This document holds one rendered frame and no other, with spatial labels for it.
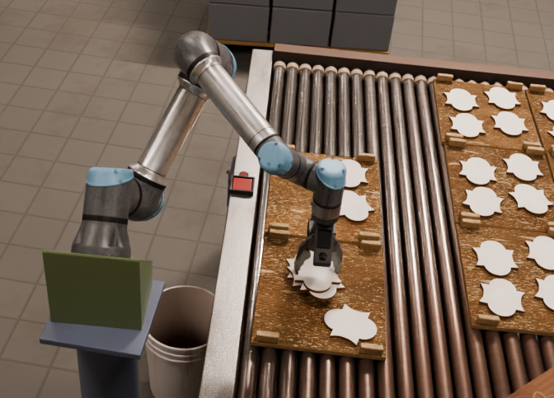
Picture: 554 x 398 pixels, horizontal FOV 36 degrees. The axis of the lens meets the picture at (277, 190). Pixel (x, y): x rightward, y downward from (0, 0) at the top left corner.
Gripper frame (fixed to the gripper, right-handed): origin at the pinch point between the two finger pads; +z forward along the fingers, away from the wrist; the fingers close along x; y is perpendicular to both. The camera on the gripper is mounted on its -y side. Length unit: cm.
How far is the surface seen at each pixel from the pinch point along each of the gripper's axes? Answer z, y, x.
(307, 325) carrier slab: 6.0, -13.5, 2.3
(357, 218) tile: 5.0, 28.7, -14.2
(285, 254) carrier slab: 6.1, 12.8, 7.8
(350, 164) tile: 5, 55, -14
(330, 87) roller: 8, 105, -11
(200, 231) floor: 100, 121, 36
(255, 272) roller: 7.9, 6.6, 16.3
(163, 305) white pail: 70, 48, 46
